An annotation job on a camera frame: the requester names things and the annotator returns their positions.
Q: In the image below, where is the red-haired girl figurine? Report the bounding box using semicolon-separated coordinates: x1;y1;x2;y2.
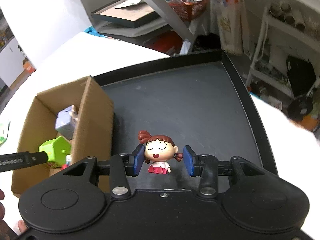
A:
138;131;183;175

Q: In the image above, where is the green tin container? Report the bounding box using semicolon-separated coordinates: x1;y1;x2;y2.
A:
39;136;71;167

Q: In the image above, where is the person's hand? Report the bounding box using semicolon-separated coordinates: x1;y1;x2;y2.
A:
0;203;27;240

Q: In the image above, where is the green tissue packet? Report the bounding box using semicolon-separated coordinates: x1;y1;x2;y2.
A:
0;122;10;145

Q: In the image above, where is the black shallow tray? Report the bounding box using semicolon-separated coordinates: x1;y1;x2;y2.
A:
95;51;277;173

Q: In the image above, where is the purple block figurine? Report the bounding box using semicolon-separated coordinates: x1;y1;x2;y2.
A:
55;105;78;140

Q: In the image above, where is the orange box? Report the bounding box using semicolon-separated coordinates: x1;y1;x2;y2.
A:
22;57;36;74

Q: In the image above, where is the white cloth tablecover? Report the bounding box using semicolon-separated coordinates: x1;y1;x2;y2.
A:
1;32;319;239

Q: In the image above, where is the grey chair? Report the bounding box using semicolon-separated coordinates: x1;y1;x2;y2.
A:
73;0;171;40

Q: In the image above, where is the white wire shelf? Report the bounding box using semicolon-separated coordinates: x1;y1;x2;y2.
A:
246;3;319;99

